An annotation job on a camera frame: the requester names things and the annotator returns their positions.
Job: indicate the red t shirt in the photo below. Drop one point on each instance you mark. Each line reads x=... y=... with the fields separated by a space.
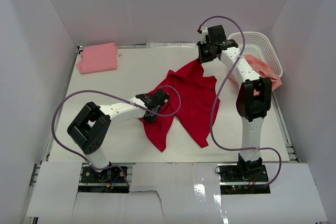
x=192 y=95

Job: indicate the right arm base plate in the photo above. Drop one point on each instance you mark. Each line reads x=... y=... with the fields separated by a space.
x=232 y=182

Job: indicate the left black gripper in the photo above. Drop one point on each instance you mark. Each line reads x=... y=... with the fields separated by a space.
x=150 y=119

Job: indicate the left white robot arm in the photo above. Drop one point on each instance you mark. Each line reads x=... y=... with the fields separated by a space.
x=91 y=124

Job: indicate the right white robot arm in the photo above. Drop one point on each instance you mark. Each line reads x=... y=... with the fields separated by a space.
x=254 y=96

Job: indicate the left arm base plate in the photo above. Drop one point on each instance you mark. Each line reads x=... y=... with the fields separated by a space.
x=112 y=181

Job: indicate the folded pink t shirt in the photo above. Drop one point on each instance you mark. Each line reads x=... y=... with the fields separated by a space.
x=98 y=58

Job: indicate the papers at table back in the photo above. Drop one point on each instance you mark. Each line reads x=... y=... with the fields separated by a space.
x=170 y=45

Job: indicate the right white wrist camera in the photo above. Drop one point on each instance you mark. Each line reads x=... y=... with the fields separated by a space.
x=203 y=31

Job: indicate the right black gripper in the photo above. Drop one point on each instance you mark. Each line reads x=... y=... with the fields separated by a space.
x=202 y=58

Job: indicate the white plastic basket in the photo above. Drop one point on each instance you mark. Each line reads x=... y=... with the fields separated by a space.
x=259 y=46

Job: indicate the salmon t shirt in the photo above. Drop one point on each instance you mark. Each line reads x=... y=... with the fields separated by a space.
x=262 y=69

